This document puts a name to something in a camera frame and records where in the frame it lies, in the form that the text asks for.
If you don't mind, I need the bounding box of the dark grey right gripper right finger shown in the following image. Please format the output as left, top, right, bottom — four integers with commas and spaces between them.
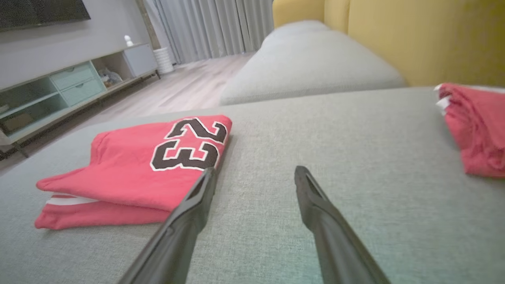
294, 166, 391, 284

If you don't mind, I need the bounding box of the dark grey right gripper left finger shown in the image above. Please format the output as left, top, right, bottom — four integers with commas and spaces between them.
118, 167, 218, 284

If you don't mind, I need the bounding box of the red and white jersey garment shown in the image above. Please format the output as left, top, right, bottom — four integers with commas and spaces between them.
34, 114, 233, 230

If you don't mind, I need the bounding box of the folded red garment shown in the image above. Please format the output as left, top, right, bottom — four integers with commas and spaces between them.
434, 82, 505, 179

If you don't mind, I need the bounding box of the yellow and grey sofa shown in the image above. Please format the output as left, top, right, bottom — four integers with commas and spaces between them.
0, 0, 505, 284

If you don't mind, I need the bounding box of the grey stuffed item in cabinet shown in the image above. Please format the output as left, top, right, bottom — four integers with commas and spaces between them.
99, 68, 123, 87

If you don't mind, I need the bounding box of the white ribbed waste bin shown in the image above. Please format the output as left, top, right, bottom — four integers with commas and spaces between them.
153, 47, 174, 75

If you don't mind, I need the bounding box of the mint and grey television cabinet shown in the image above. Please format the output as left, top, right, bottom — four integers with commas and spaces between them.
0, 43, 161, 160

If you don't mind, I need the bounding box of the grey curtain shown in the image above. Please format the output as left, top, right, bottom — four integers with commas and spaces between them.
144, 0, 275, 65

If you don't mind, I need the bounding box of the black television screen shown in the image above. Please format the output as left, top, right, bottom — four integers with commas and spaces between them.
0, 0, 91, 32

